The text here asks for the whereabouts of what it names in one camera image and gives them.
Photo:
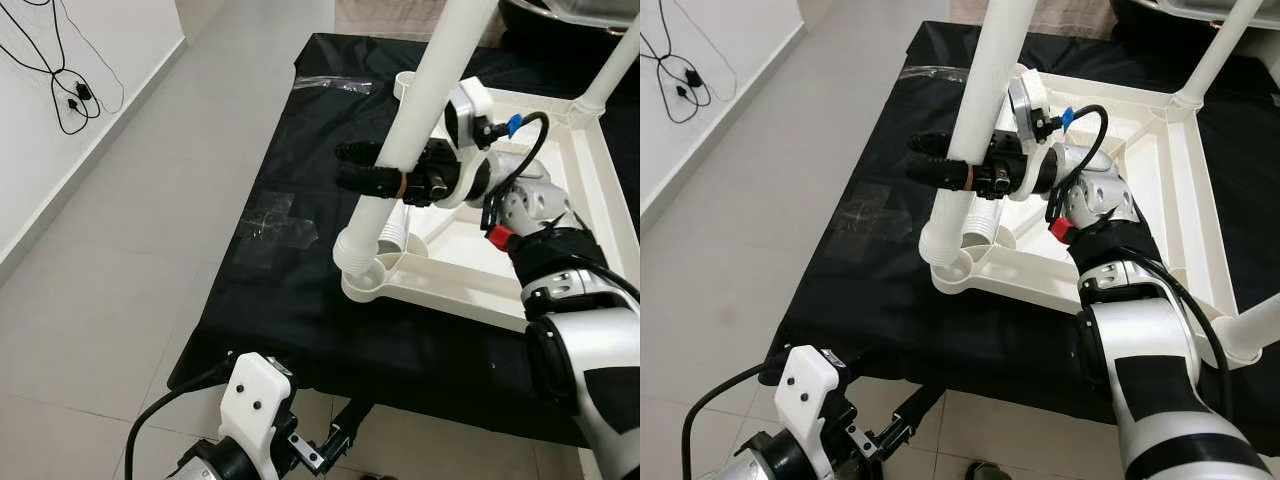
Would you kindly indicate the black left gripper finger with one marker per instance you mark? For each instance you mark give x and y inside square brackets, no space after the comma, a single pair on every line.
[912,415]
[348,425]

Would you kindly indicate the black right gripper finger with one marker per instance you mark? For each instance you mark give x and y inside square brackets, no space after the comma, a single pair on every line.
[370,183]
[930,146]
[940,177]
[358,154]

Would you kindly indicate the white plastic children table top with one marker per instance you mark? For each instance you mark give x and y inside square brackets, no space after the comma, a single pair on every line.
[1170,200]
[450,280]

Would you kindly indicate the dark robot right foot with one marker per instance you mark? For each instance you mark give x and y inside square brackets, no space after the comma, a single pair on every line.
[985,471]
[377,476]

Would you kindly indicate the clear tape cross patch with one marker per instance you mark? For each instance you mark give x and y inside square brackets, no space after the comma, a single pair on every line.
[890,215]
[280,222]

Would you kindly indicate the clear tape strip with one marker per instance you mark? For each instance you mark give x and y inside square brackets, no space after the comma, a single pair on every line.
[935,72]
[335,84]

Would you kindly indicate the black tablecloth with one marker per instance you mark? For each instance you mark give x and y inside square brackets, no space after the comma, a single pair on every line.
[850,320]
[260,320]

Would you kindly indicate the beige woven cloth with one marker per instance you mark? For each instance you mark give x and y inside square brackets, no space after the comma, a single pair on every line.
[380,20]
[1070,12]

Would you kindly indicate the black wok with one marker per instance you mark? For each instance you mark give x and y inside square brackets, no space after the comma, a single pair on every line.
[1180,12]
[530,18]

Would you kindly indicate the black power adapter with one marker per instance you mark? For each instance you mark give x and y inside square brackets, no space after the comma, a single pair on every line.
[82,92]
[692,78]

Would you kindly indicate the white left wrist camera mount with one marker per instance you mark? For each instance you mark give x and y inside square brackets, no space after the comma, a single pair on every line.
[812,390]
[255,400]

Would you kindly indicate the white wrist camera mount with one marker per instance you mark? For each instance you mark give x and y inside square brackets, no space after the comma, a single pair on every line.
[468,105]
[255,400]
[812,390]
[1028,95]

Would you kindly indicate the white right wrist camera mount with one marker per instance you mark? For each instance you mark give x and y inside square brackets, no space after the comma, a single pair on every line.
[1028,95]
[468,105]

